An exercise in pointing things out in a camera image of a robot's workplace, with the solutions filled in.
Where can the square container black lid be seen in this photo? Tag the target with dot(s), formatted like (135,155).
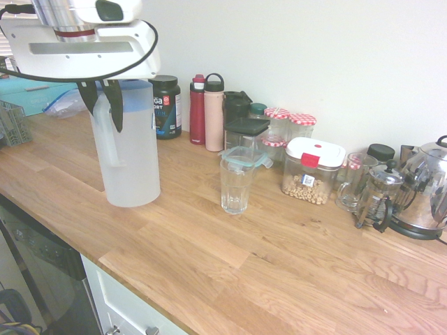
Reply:
(246,126)

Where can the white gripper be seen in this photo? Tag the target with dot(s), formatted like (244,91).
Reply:
(87,64)

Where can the translucent pitcher blue lid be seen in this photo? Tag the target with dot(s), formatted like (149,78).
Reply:
(132,164)

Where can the clear plastic zip bag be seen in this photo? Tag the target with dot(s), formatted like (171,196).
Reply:
(64,106)

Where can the pink water bottle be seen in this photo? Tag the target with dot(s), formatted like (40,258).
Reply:
(213,118)

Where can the red water bottle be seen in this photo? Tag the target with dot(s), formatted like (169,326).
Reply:
(197,115)

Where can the glass container teal clip lid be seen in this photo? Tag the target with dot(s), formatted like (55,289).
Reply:
(244,151)

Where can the black dishwasher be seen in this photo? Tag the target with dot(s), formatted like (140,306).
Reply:
(42,251)

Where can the small jar red checkered lid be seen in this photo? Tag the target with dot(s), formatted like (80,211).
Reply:
(351,162)
(274,142)

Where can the grey plastic crate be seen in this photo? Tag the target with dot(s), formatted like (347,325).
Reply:
(14,125)

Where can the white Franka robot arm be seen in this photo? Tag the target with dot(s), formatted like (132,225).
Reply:
(59,14)

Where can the clear ribbed drinking glass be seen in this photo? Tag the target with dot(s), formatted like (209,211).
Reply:
(235,188)

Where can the teal bread box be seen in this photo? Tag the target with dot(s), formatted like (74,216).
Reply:
(21,94)

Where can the black protein powder tub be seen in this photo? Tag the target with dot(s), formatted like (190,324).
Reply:
(167,108)

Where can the glass jar black lid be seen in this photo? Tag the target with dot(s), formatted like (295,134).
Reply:
(380,151)

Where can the glass jar green lid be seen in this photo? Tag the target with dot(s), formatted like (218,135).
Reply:
(258,109)

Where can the stainless steel electric kettle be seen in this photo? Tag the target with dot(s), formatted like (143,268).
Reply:
(426,181)

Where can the glass french press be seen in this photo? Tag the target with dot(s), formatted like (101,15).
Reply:
(377,199)

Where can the black shaker bottle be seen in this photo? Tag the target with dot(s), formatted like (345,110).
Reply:
(235,104)

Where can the glass jar red checkered lid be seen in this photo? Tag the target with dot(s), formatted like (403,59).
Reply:
(302,120)
(277,113)

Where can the pale cabinet drawer front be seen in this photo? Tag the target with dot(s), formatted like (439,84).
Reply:
(115,300)

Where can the cereal container white lid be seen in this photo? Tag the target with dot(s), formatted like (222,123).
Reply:
(314,153)

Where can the clear glass mug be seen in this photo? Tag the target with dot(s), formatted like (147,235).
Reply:
(349,199)

